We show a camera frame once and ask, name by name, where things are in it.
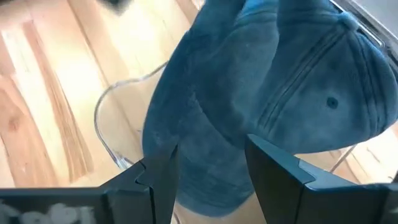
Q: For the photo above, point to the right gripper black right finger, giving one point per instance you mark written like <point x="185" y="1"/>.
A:
<point x="286" y="193"/>

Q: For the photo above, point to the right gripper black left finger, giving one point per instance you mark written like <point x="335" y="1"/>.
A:
<point x="149" y="193"/>

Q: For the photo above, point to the blue denim baseball cap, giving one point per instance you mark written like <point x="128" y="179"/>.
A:
<point x="233" y="77"/>

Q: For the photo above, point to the clear plastic tray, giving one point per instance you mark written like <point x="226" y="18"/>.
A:
<point x="124" y="130"/>

